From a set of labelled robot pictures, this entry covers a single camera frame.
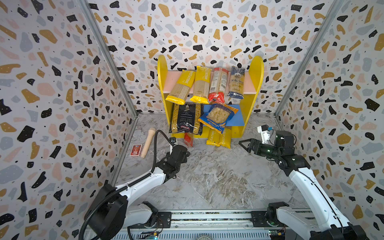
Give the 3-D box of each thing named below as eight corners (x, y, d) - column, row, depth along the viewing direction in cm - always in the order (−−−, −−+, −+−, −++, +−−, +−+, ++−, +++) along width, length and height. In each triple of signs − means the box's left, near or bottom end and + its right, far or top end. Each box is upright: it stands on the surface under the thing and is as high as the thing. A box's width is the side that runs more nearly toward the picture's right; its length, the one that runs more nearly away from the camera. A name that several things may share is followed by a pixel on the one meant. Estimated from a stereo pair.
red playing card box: (130, 156, 99) (129, 154, 97) (134, 146, 105) (133, 144, 103) (139, 156, 99) (137, 154, 97) (142, 146, 105) (141, 144, 103)
